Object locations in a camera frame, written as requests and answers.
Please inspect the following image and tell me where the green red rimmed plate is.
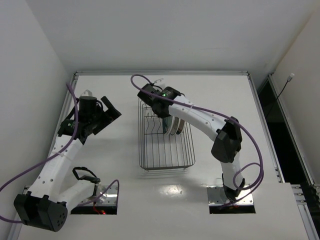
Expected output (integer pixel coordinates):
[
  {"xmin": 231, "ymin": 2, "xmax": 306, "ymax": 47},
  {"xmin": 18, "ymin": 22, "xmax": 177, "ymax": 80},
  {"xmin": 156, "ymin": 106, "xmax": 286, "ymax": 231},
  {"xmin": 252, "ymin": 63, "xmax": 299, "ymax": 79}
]
[
  {"xmin": 175, "ymin": 119, "xmax": 185, "ymax": 135},
  {"xmin": 162, "ymin": 116, "xmax": 175, "ymax": 135}
]

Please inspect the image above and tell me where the blue patterned small plate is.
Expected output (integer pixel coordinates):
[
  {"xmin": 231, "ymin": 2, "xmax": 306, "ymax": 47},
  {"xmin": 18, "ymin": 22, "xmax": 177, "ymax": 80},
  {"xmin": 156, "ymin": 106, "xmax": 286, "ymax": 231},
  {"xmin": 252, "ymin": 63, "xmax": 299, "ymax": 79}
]
[{"xmin": 162, "ymin": 116, "xmax": 173, "ymax": 135}]

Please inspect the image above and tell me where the white plate with flower motif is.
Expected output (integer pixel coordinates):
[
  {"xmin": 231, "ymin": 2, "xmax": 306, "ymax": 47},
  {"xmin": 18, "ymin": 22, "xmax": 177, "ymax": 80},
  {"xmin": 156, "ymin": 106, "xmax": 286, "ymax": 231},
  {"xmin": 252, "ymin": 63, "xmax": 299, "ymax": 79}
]
[{"xmin": 169, "ymin": 117, "xmax": 180, "ymax": 135}]

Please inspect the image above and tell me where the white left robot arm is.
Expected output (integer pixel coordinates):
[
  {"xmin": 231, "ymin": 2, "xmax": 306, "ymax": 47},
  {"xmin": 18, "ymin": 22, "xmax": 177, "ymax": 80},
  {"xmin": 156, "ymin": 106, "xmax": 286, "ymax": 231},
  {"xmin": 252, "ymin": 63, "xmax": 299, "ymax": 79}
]
[{"xmin": 13, "ymin": 94, "xmax": 121, "ymax": 232}]

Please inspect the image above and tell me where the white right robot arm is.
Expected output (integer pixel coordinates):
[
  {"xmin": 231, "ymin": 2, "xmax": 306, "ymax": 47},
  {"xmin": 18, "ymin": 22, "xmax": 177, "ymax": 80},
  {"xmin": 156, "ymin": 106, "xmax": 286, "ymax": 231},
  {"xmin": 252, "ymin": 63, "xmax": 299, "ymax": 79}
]
[{"xmin": 137, "ymin": 83, "xmax": 245, "ymax": 202}]

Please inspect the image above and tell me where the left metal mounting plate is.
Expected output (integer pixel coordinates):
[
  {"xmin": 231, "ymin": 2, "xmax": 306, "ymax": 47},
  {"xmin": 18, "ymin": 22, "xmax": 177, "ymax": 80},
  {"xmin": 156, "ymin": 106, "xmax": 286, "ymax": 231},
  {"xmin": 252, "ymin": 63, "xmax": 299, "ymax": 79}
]
[{"xmin": 96, "ymin": 185, "xmax": 118, "ymax": 207}]

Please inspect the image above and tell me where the metal mounting plate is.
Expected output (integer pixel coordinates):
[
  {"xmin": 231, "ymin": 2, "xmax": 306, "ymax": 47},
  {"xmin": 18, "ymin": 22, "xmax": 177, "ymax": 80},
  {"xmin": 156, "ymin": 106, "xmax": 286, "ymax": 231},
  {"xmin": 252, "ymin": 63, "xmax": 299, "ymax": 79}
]
[
  {"xmin": 206, "ymin": 185, "xmax": 254, "ymax": 207},
  {"xmin": 96, "ymin": 185, "xmax": 118, "ymax": 207}
]

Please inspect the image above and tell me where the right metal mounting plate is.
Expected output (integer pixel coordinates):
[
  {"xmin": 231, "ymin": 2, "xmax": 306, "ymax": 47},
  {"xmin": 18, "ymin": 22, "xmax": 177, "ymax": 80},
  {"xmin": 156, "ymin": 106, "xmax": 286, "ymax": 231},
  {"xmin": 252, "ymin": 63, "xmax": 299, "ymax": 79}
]
[{"xmin": 206, "ymin": 185, "xmax": 254, "ymax": 207}]

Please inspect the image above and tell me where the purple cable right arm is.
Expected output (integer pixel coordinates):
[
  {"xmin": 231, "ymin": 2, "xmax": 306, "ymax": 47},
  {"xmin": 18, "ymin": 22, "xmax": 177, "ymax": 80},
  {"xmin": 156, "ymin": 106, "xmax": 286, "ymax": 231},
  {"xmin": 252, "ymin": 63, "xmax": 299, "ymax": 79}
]
[{"xmin": 130, "ymin": 73, "xmax": 265, "ymax": 210}]

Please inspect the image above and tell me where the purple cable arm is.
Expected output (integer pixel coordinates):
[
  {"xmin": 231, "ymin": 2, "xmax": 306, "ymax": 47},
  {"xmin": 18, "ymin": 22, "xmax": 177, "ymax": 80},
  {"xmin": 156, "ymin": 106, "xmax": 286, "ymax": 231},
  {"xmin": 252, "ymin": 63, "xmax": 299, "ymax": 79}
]
[
  {"xmin": 130, "ymin": 73, "xmax": 265, "ymax": 210},
  {"xmin": 0, "ymin": 82, "xmax": 120, "ymax": 222}
]

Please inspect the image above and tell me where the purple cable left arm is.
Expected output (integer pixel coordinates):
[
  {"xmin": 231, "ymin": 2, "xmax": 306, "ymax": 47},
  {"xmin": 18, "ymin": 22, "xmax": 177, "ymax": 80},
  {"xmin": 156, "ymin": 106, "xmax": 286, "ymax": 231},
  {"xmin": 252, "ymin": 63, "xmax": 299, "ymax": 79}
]
[{"xmin": 0, "ymin": 82, "xmax": 120, "ymax": 222}]

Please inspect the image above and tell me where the metal wire dish rack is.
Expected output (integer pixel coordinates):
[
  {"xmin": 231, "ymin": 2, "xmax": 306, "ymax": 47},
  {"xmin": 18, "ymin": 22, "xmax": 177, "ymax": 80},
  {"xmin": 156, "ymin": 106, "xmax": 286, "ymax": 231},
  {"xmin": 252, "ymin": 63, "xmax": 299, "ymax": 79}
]
[{"xmin": 138, "ymin": 100, "xmax": 196, "ymax": 171}]

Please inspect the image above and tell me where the black cable left base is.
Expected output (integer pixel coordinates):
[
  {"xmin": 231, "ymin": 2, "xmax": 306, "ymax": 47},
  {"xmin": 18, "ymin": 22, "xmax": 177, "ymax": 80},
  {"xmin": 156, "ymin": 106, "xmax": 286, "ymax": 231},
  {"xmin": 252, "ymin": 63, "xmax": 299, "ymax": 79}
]
[{"xmin": 71, "ymin": 166, "xmax": 102, "ymax": 196}]

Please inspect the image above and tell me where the black hanging usb cable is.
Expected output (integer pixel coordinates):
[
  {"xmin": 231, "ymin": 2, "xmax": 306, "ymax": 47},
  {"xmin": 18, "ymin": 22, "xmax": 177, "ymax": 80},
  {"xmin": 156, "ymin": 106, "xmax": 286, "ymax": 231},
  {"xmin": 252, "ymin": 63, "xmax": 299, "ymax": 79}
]
[{"xmin": 264, "ymin": 72, "xmax": 296, "ymax": 118}]

